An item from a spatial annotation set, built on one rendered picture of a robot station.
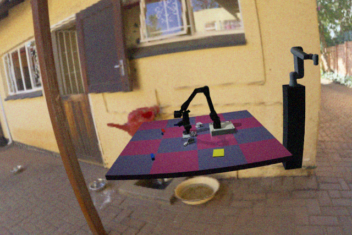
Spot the yellow flat rectangular plate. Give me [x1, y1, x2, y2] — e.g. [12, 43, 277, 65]
[213, 149, 224, 157]

